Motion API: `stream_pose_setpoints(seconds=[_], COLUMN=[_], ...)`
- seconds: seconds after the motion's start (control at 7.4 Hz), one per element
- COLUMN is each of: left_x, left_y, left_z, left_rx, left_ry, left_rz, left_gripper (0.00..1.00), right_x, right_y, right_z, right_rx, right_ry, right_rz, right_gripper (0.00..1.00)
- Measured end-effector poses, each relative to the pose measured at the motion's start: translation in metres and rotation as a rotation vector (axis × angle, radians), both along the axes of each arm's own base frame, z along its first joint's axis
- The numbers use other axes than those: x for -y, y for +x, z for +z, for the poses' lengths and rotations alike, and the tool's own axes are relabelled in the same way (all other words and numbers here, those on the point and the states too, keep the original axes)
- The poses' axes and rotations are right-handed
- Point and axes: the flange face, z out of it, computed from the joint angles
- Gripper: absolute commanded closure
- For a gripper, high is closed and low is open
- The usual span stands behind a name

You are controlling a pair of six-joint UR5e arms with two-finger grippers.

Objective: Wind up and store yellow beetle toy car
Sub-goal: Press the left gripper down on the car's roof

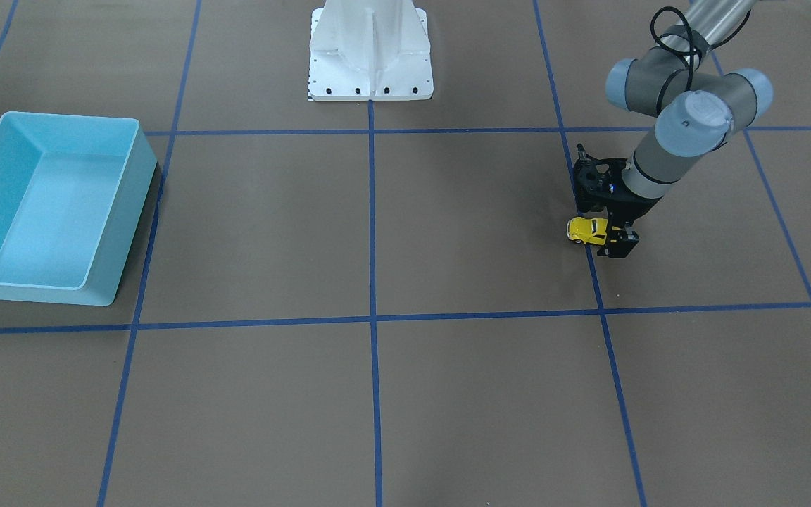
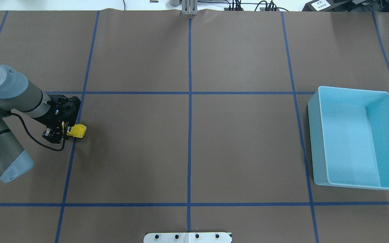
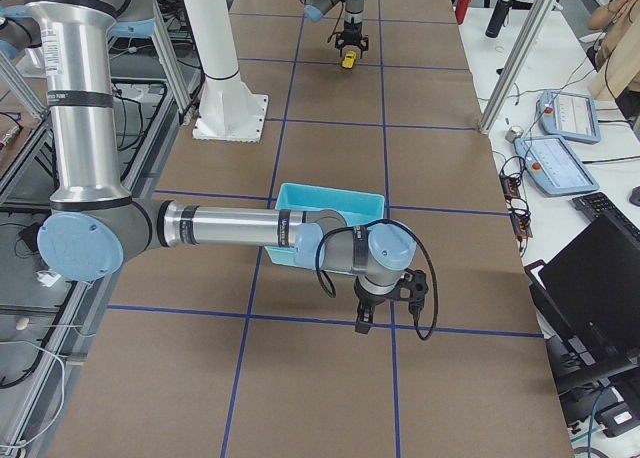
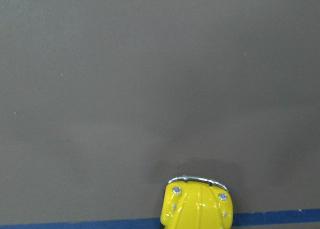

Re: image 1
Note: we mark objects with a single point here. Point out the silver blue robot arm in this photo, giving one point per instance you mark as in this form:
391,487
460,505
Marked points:
695,114

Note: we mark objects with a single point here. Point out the light blue plastic bin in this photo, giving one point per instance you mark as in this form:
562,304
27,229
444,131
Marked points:
72,190

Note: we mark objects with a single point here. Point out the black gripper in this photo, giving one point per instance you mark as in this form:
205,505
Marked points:
632,207

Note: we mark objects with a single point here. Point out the yellow beetle toy car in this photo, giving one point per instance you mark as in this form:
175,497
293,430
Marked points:
593,231

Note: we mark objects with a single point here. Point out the white pedestal column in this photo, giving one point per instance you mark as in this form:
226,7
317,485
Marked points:
369,51

